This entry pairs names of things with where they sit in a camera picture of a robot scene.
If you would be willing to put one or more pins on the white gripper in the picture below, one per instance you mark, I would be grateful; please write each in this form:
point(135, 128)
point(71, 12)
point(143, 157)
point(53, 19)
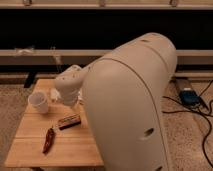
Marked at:
point(68, 84)

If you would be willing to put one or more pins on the red chili pepper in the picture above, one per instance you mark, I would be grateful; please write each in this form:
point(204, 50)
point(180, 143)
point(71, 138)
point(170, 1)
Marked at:
point(50, 135)

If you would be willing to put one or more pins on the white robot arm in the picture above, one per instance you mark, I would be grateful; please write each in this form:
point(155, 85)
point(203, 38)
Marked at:
point(122, 93)

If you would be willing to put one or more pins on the white paper cup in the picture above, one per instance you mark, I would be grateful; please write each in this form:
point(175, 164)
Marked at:
point(39, 102)

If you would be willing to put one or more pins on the brown snack bar wrapper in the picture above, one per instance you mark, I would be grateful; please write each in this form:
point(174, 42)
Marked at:
point(68, 122)

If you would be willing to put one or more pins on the blue power adapter box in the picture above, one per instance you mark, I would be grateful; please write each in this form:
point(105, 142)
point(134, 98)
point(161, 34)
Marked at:
point(189, 97)

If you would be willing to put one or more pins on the grey metal rail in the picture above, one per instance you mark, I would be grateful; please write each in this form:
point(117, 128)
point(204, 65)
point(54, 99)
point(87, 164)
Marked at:
point(47, 57)

